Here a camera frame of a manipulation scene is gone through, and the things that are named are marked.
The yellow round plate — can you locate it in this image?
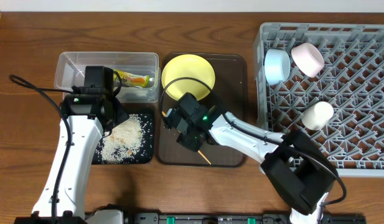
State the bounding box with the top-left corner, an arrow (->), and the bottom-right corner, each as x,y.
161,54 -> 215,100

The black rectangular tray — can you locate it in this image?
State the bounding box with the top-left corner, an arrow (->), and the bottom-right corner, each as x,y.
91,106 -> 155,165

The dark brown serving tray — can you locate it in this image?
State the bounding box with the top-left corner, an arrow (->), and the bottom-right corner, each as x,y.
156,54 -> 248,167

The green snack wrapper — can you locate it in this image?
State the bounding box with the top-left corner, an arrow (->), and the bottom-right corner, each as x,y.
114,70 -> 150,88

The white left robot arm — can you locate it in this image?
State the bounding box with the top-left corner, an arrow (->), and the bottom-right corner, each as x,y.
15,93 -> 128,223

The white bowl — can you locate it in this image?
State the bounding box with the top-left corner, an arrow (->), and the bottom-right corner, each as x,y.
291,43 -> 324,78

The wooden chopstick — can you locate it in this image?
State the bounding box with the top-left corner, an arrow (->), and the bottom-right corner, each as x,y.
162,111 -> 212,165

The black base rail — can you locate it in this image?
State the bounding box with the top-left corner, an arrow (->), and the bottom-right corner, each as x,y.
85,203 -> 367,224

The grey plastic dishwasher rack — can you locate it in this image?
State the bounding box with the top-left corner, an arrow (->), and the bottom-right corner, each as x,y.
253,22 -> 384,178

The light blue bowl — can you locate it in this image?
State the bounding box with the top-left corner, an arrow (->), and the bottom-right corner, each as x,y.
264,49 -> 291,85

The small white cup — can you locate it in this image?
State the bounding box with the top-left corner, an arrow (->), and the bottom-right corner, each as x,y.
302,101 -> 334,131

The pile of rice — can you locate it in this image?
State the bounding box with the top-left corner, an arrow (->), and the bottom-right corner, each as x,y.
96,113 -> 154,164

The clear plastic bin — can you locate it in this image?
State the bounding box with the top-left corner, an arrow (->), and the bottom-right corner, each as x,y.
54,52 -> 161,103

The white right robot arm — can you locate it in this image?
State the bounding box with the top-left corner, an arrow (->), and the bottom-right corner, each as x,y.
174,108 -> 339,223

